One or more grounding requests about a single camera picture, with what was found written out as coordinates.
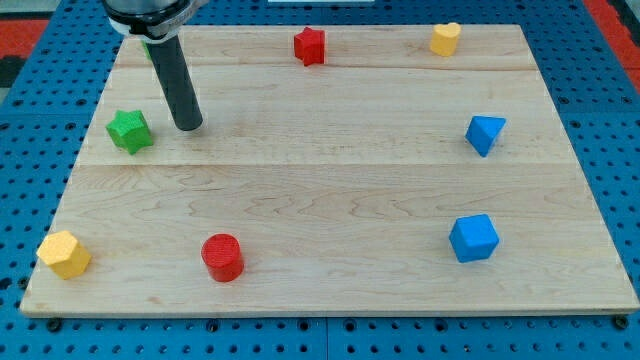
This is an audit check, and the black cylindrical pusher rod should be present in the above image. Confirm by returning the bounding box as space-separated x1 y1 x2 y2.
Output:
147 35 203 131

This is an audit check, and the blue triangle block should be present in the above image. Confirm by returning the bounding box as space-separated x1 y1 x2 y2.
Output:
465 115 506 157

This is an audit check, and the blue cube block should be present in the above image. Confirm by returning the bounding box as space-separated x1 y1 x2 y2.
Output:
449 214 500 263

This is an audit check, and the green block behind rod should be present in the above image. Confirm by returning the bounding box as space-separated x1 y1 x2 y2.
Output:
141 41 151 61

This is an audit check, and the green star block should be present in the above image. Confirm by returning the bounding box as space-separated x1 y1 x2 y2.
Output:
106 110 154 155

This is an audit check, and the red star block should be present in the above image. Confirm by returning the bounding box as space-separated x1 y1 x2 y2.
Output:
293 27 326 66

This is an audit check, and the red cylinder block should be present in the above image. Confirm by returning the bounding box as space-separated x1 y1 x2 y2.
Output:
201 233 245 282

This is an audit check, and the yellow hexagon block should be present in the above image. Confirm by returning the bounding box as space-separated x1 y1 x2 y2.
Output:
36 231 91 280

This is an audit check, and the wooden board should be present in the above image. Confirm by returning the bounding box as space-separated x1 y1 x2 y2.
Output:
21 25 639 319

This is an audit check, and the yellow heart block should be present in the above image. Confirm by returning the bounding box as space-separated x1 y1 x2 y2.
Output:
429 22 462 57

